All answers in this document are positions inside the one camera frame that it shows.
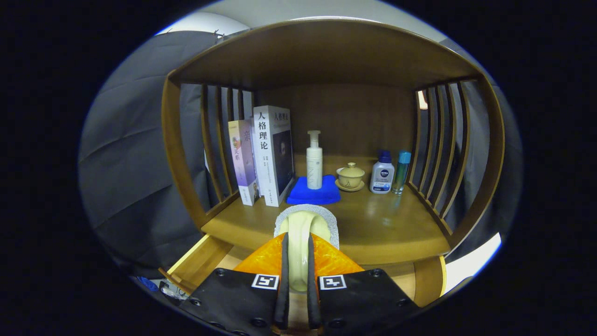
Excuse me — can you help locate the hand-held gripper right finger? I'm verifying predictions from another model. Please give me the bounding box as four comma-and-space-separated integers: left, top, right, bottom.
306, 232, 420, 336

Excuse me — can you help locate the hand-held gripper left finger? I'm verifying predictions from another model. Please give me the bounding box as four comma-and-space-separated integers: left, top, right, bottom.
180, 232, 290, 336

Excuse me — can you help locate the green-handled grey scrub brush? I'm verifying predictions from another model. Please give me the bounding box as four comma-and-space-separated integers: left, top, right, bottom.
273, 204, 340, 294

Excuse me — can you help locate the wooden drawer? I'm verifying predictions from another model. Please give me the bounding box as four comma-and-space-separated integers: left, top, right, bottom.
159, 233, 447, 334

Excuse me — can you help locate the wooden countertop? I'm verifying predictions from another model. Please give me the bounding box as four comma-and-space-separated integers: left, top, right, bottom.
201, 154, 452, 266

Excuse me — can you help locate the wooden cabinet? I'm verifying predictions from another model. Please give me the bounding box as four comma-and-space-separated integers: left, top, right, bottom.
161, 19, 506, 308

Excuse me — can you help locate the blue folded cloth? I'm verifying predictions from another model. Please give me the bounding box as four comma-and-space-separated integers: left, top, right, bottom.
286, 175, 341, 205

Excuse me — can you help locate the yellow lidded teacup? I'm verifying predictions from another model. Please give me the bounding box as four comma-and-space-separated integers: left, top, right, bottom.
335, 162, 366, 192

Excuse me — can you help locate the white pump bottle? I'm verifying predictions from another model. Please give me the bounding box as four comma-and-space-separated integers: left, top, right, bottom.
306, 130, 323, 190

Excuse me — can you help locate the thick white and black book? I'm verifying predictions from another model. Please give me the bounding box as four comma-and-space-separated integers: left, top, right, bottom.
252, 105, 295, 207

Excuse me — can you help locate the pastel purple book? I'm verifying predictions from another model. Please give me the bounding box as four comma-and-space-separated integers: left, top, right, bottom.
228, 119, 260, 206

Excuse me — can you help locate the white bottle with blue cap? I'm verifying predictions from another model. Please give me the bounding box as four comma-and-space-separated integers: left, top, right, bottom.
369, 150, 395, 194

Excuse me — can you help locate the teal slim bottle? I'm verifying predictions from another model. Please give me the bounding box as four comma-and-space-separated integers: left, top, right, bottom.
392, 150, 412, 195

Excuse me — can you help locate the white table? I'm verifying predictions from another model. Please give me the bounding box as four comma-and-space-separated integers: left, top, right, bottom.
441, 232, 502, 294

